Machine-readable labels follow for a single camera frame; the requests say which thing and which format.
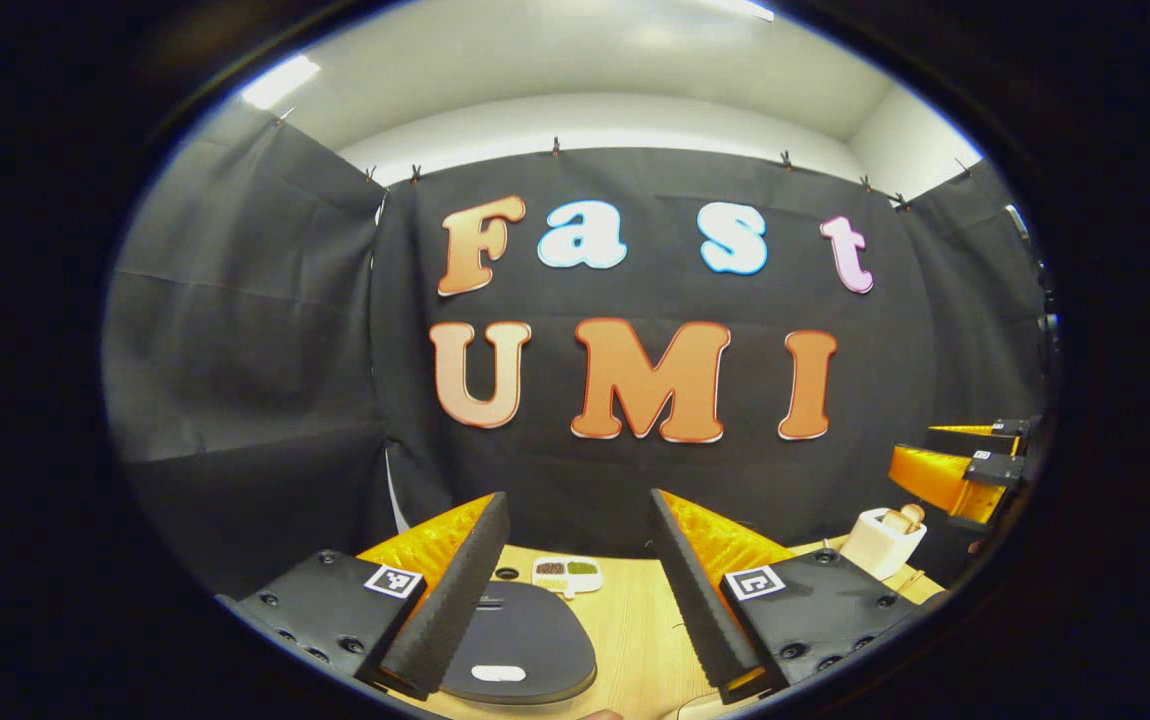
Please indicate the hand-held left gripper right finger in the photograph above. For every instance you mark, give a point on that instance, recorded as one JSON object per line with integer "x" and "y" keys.
{"x": 695, "y": 600}

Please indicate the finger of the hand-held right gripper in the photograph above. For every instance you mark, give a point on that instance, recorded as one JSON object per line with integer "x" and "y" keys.
{"x": 1010, "y": 428}
{"x": 940, "y": 480}

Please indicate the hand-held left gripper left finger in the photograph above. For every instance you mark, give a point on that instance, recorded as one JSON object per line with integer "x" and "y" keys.
{"x": 460, "y": 600}

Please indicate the dark grey rice cooker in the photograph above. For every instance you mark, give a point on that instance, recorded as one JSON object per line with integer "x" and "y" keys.
{"x": 535, "y": 640}

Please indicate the toast bread slice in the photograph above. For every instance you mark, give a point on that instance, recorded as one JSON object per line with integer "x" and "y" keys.
{"x": 913, "y": 513}
{"x": 898, "y": 520}

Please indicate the white toaster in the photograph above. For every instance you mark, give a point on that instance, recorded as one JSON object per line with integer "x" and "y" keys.
{"x": 870, "y": 550}

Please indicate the white divided bean dish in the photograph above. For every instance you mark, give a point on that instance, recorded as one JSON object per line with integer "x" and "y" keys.
{"x": 567, "y": 583}

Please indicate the black backdrop cloth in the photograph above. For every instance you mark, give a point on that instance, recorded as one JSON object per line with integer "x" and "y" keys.
{"x": 265, "y": 350}

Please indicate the row of backdrop clips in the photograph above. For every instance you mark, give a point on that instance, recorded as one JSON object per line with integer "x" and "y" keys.
{"x": 556, "y": 147}

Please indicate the ceiling light panel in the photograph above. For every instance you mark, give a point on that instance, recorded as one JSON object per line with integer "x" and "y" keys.
{"x": 280, "y": 80}

